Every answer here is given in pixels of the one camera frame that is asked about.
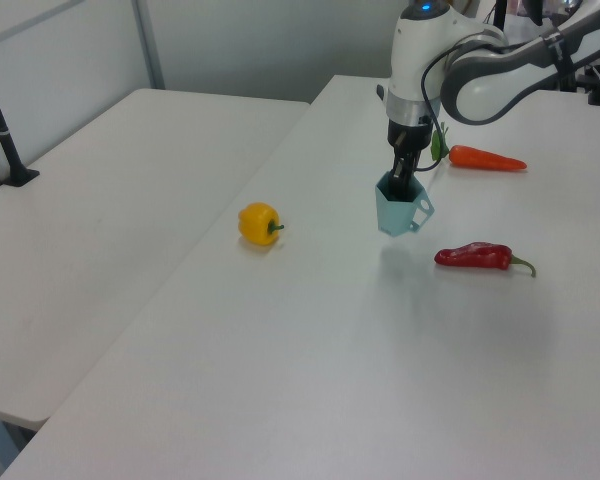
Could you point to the black pole stand with base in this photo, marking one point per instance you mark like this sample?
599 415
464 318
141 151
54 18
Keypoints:
2 135

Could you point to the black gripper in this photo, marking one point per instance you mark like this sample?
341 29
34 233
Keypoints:
405 134

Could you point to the white adjoining table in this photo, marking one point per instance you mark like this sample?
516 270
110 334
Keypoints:
105 210

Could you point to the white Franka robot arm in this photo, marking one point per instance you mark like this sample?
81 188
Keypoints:
415 55

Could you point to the light blue faceted mug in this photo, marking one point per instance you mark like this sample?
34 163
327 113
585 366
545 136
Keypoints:
393 218

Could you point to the yellow bell pepper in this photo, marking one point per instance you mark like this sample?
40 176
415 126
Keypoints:
255 225

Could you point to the red chili pepper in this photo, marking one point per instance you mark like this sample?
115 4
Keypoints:
470 256

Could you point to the orange carrot with green leaves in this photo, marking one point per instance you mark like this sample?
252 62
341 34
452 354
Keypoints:
480 158

